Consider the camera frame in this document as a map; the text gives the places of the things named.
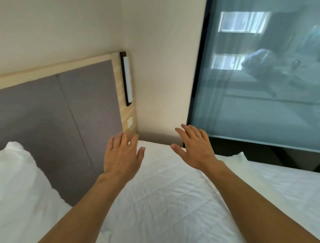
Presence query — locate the person's left hand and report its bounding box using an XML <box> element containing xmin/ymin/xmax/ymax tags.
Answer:
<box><xmin>103</xmin><ymin>130</ymin><xmax>146</xmax><ymax>183</ymax></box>

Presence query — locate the black and white wall lamp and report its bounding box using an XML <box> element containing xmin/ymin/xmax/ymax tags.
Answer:
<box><xmin>119</xmin><ymin>51</ymin><xmax>132</xmax><ymax>106</ymax></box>

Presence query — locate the person's right hand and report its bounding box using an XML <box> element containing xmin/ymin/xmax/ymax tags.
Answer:
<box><xmin>171</xmin><ymin>124</ymin><xmax>223</xmax><ymax>173</ymax></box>

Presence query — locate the black-framed frosted glass partition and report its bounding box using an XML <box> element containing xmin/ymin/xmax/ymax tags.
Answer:
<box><xmin>186</xmin><ymin>0</ymin><xmax>320</xmax><ymax>153</ymax></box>

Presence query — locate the person's right forearm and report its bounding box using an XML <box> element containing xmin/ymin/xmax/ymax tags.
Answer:
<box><xmin>202</xmin><ymin>160</ymin><xmax>320</xmax><ymax>243</ymax></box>

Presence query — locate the white quilted mattress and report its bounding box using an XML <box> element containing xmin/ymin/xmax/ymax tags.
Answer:
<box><xmin>96</xmin><ymin>140</ymin><xmax>247</xmax><ymax>243</ymax></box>

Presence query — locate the grey padded wood-framed headboard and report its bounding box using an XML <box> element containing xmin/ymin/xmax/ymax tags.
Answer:
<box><xmin>0</xmin><ymin>51</ymin><xmax>137</xmax><ymax>207</ymax></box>

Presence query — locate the person's left forearm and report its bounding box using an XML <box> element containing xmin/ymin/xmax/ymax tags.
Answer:
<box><xmin>37</xmin><ymin>173</ymin><xmax>130</xmax><ymax>243</ymax></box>

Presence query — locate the white pillow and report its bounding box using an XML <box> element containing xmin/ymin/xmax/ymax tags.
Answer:
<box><xmin>200</xmin><ymin>151</ymin><xmax>320</xmax><ymax>240</ymax></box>
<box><xmin>0</xmin><ymin>141</ymin><xmax>112</xmax><ymax>243</ymax></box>

